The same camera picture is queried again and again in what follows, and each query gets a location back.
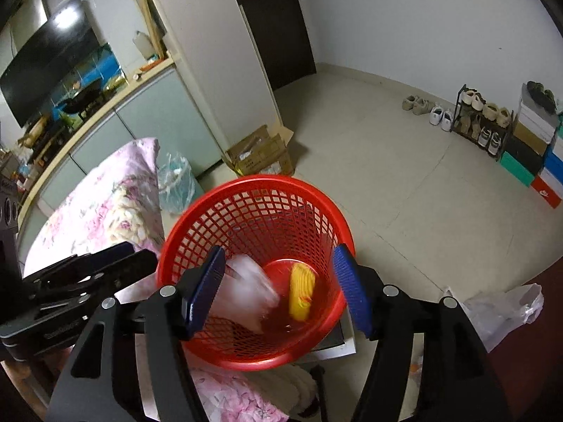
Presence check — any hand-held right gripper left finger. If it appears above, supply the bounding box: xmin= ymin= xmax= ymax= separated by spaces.
xmin=46 ymin=245 xmax=226 ymax=422

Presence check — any red plastic mesh basket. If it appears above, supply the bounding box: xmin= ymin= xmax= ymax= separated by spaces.
xmin=157 ymin=176 xmax=357 ymax=366

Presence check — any dark brown door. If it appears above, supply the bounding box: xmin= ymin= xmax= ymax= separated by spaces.
xmin=222 ymin=0 xmax=317 ymax=91

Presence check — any pink floral blanket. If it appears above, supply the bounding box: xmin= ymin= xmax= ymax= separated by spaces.
xmin=24 ymin=138 xmax=309 ymax=422

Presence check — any black shoe rack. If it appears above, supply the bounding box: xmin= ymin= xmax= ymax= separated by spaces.
xmin=453 ymin=84 xmax=515 ymax=159

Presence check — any clear plastic bag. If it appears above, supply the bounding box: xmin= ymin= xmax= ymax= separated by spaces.
xmin=157 ymin=152 xmax=196 ymax=216

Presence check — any translucent plastic bottle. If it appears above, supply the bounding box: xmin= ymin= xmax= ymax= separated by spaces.
xmin=133 ymin=31 xmax=154 ymax=60

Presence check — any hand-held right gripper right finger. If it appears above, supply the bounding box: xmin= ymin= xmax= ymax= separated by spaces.
xmin=332 ymin=243 xmax=513 ymax=422

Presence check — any white flat box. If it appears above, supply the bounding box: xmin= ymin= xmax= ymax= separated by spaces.
xmin=314 ymin=316 xmax=357 ymax=354

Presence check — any black wok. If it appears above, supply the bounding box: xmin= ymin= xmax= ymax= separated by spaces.
xmin=59 ymin=90 xmax=104 ymax=115

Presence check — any group of assorted shoes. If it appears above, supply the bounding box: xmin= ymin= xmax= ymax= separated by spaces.
xmin=457 ymin=89 xmax=514 ymax=155

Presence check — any stack of shoe boxes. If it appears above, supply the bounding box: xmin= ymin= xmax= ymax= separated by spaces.
xmin=499 ymin=81 xmax=563 ymax=209

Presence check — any cream ribbed cloth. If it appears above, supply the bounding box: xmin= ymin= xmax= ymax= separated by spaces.
xmin=255 ymin=363 xmax=320 ymax=418

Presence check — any dark green shoes pair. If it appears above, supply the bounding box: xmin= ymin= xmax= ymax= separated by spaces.
xmin=527 ymin=80 xmax=557 ymax=113

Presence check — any clear plastic wrapper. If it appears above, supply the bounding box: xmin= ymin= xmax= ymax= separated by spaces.
xmin=220 ymin=255 xmax=282 ymax=335

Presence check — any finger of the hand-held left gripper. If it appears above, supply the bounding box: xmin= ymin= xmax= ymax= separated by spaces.
xmin=0 ymin=250 xmax=159 ymax=359
xmin=22 ymin=242 xmax=135 ymax=300

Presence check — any black range hood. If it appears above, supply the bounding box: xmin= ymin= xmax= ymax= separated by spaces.
xmin=0 ymin=0 xmax=100 ymax=126

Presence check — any white plastic bag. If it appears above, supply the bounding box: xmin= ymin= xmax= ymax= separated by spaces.
xmin=442 ymin=282 xmax=545 ymax=352

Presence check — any wooden cutting board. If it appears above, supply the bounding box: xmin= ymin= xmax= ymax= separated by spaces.
xmin=143 ymin=0 xmax=170 ymax=60

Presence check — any open cardboard box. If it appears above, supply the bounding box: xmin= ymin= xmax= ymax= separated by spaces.
xmin=225 ymin=124 xmax=295 ymax=177

